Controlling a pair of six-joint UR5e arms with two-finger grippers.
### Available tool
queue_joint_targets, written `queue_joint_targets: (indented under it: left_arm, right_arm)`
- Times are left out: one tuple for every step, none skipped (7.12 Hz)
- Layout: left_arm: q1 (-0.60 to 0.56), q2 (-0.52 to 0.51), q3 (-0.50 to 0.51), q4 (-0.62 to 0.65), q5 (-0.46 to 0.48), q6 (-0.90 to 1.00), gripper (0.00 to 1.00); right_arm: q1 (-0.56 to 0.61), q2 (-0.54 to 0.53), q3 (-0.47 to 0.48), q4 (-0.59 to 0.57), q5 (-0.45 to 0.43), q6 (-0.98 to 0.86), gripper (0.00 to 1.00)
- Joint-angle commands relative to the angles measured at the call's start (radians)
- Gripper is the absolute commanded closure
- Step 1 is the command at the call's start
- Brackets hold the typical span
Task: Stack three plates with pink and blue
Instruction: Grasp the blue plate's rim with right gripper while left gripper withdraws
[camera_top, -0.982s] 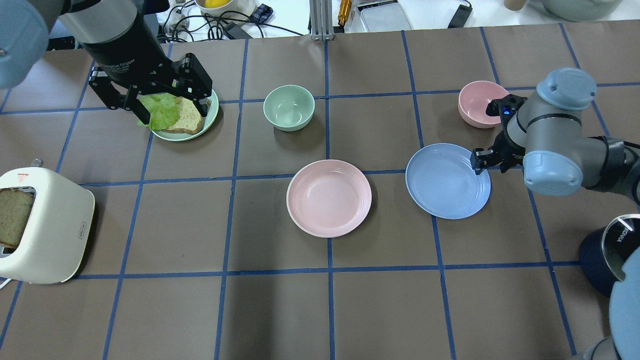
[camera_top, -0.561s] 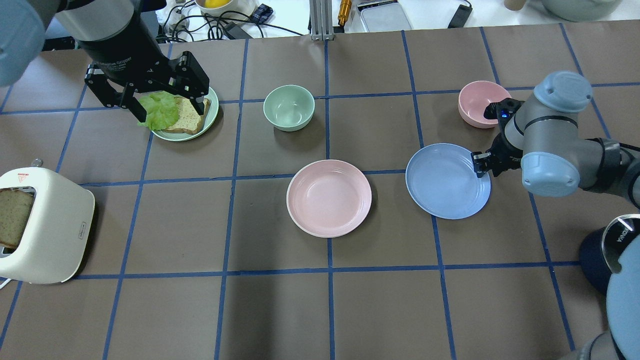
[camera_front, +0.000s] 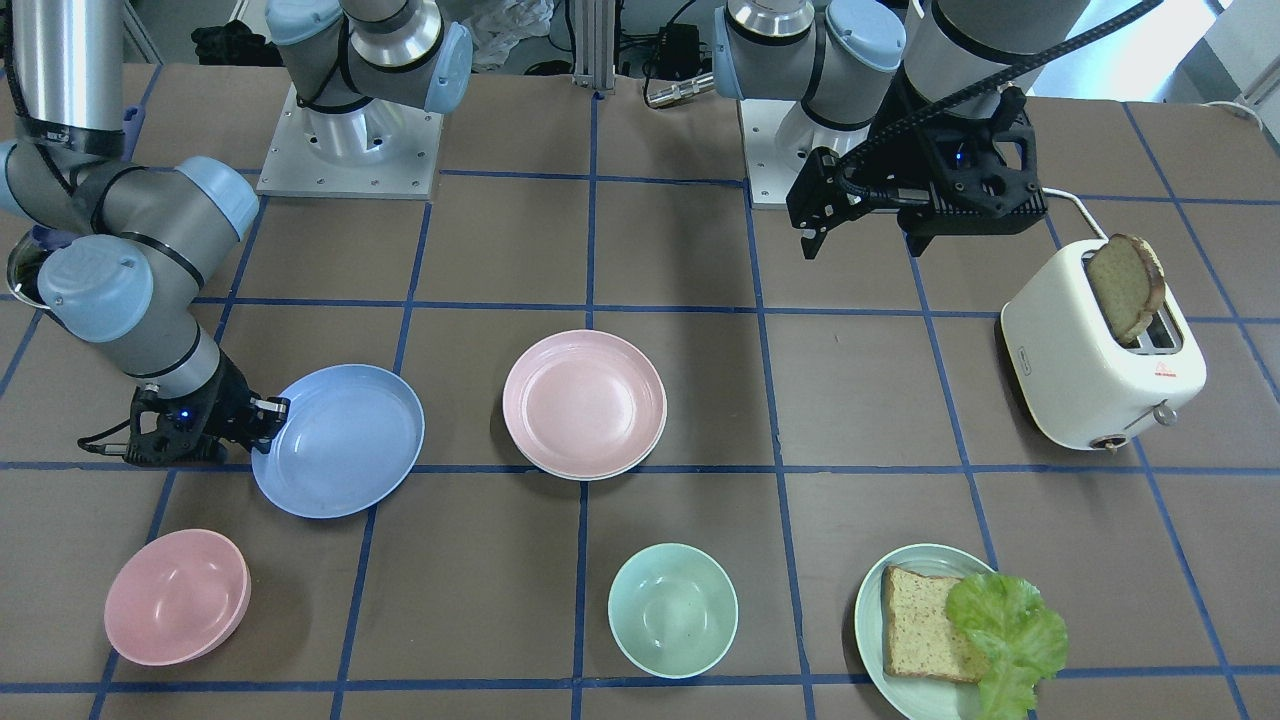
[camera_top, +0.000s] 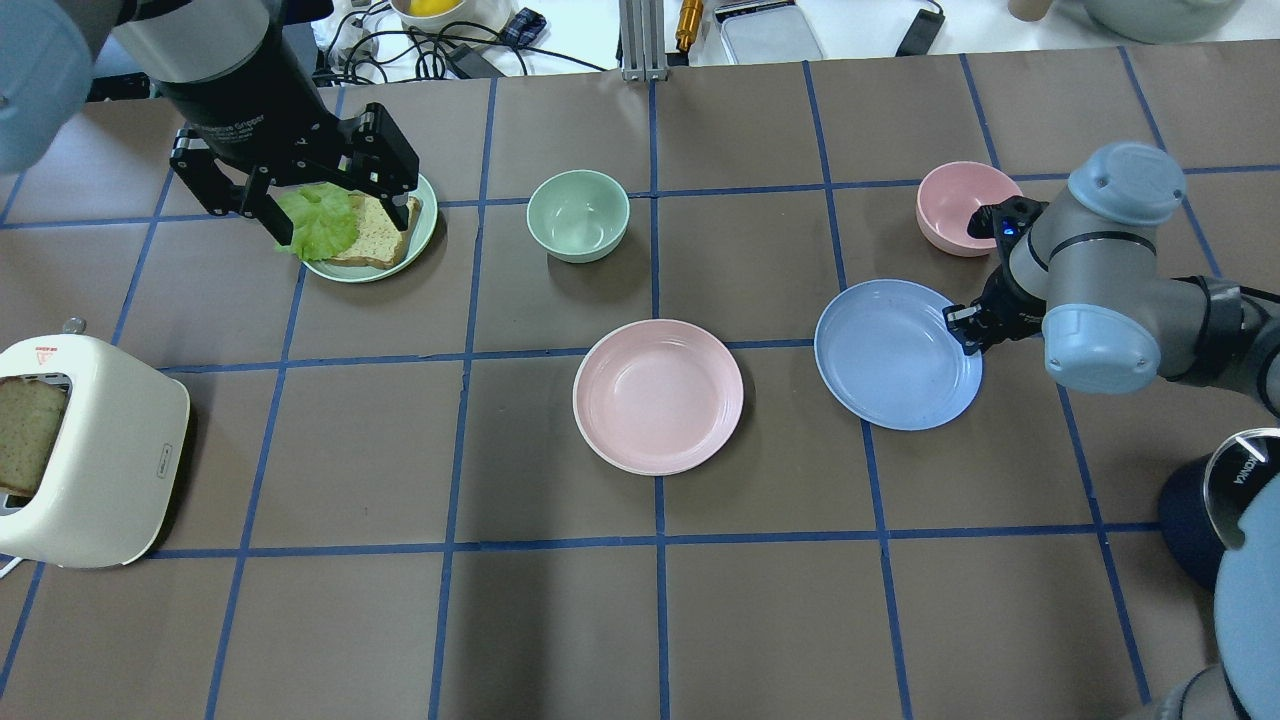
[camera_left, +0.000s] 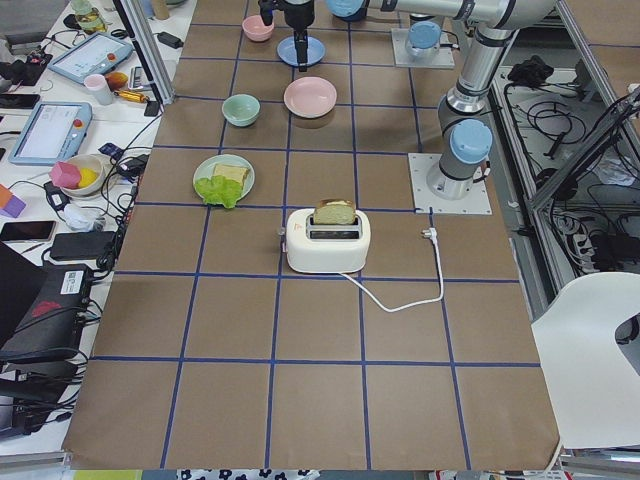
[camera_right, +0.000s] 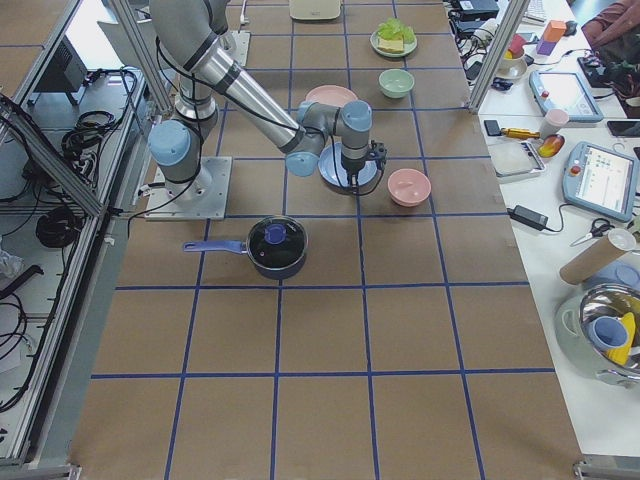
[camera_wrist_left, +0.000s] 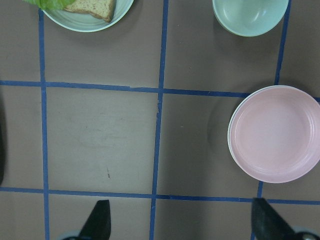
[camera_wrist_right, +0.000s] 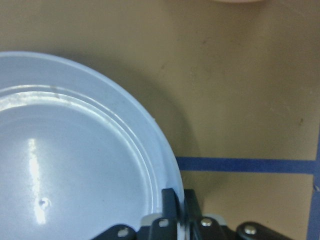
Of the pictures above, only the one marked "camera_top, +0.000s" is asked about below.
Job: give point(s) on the beige bowl with toys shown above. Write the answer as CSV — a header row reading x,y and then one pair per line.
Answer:
x,y
431,16

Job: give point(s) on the pink bowl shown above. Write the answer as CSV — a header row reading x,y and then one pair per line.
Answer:
x,y
947,198

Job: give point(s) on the bread slice on plate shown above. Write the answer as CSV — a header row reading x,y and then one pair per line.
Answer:
x,y
379,243

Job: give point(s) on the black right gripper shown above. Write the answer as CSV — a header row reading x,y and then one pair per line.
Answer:
x,y
1012,308

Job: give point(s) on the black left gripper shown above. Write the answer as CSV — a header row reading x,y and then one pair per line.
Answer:
x,y
243,108

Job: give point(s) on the green lettuce leaf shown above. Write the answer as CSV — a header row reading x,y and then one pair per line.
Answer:
x,y
324,220

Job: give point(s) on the blue plate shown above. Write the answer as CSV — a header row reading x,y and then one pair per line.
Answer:
x,y
883,349

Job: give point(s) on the white toaster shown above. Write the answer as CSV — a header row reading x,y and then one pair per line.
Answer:
x,y
110,475

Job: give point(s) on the green plate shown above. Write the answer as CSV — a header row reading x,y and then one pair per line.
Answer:
x,y
420,237

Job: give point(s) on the pink plate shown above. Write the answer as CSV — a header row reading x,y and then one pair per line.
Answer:
x,y
657,397

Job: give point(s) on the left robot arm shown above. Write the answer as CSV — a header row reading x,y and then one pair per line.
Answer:
x,y
50,49

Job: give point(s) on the dark blue pot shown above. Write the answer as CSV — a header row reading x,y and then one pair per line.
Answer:
x,y
1195,520

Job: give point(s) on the green bowl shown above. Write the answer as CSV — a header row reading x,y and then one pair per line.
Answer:
x,y
579,216

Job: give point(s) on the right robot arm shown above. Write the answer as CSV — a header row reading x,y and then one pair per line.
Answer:
x,y
1081,273

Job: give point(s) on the aluminium frame post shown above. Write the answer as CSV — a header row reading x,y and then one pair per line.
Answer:
x,y
643,41

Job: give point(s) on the bread slice in toaster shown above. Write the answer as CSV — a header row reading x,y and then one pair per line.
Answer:
x,y
31,414

